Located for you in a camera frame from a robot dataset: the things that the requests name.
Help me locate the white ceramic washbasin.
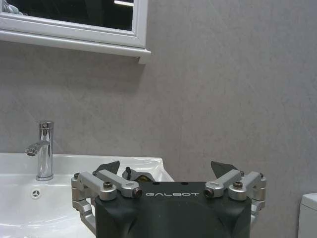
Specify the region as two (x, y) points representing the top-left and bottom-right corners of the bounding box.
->
(0, 152), (174, 238)

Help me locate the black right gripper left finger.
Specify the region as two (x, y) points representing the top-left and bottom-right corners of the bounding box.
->
(71, 160), (143, 236)

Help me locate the chrome faucet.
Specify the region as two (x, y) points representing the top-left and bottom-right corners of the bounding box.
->
(24, 120), (55, 181)

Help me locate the white framed mirror cabinet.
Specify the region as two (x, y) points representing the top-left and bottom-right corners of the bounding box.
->
(0, 0), (152, 65)

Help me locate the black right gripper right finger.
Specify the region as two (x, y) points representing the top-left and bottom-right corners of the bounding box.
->
(205, 161), (267, 224)

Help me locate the small dark bottle cap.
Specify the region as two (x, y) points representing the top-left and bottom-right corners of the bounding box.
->
(121, 167), (154, 184)

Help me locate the white toilet tank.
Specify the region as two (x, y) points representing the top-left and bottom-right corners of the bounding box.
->
(298, 190), (317, 238)

